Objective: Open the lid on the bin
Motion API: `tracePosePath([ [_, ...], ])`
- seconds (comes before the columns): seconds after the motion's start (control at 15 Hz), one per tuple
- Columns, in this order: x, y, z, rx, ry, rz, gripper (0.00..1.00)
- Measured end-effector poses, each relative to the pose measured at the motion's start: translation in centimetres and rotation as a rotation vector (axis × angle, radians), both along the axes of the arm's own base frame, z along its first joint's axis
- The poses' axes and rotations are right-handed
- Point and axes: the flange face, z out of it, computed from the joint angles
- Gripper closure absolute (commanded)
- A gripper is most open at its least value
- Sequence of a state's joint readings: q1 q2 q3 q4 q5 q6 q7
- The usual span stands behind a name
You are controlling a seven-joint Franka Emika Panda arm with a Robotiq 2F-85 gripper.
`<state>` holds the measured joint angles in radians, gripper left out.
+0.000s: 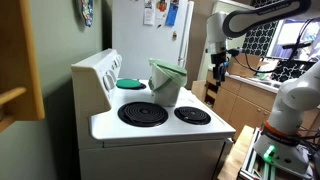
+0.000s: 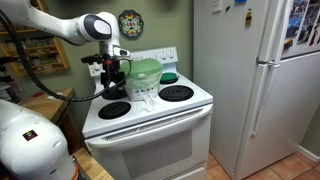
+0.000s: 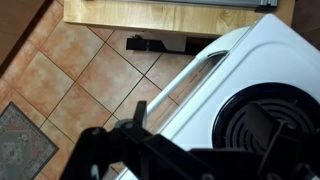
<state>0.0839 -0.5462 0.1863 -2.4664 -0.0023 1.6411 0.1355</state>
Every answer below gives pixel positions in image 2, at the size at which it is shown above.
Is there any white refrigerator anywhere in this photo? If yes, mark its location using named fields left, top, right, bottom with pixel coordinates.
left=193, top=0, right=320, bottom=180

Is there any colourful decorative wall plate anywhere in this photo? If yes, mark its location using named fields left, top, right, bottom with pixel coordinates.
left=118, top=10, right=144, bottom=38

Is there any yellow fridge magnet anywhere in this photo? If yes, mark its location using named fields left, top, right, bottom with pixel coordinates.
left=245, top=8, right=252, bottom=27

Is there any wooden side table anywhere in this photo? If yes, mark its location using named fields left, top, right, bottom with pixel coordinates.
left=19, top=92, right=71, bottom=124

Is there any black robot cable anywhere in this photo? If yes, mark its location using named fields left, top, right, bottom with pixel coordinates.
left=0, top=9, right=133, bottom=103

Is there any white bin with green lid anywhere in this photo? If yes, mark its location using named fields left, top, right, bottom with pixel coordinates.
left=120, top=58, right=163, bottom=101

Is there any white electric stove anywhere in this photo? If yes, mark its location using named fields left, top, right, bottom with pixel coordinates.
left=81, top=46, right=214, bottom=180

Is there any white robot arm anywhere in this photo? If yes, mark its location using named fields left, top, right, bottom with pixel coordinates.
left=0, top=0, right=130, bottom=180

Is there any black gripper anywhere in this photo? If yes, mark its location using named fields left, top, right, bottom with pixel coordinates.
left=81, top=54, right=124, bottom=88

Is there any wooden spice rack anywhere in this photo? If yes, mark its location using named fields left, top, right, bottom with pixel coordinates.
left=0, top=0, right=71, bottom=78

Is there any crumpled white plastic bag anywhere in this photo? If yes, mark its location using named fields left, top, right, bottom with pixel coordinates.
left=143, top=95, right=154, bottom=112

